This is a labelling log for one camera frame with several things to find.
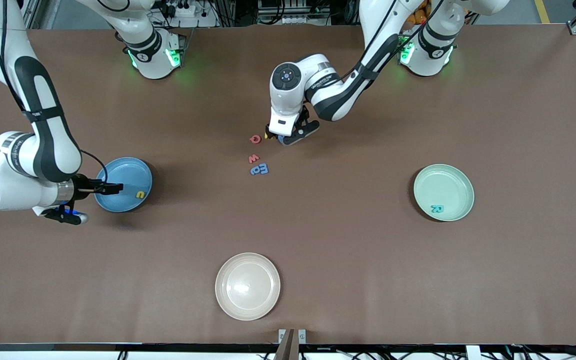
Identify blue plate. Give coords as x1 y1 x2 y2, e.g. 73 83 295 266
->
93 157 154 214

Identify black control box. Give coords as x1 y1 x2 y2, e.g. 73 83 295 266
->
257 0 331 26

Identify orange bagged items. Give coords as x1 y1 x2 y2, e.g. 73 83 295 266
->
407 0 434 26

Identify green plate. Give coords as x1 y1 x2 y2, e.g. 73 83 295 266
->
413 163 475 222

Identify beige plate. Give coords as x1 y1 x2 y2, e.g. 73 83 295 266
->
214 252 282 322

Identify white power strip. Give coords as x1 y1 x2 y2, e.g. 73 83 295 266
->
160 0 198 19

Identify brown table cover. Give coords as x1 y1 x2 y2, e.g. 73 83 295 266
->
0 24 576 346

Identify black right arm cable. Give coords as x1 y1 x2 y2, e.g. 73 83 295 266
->
0 0 110 186

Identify black table edge rail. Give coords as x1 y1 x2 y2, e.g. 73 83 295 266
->
0 343 576 360

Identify grey metal bracket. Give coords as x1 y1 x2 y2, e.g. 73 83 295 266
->
274 328 307 360

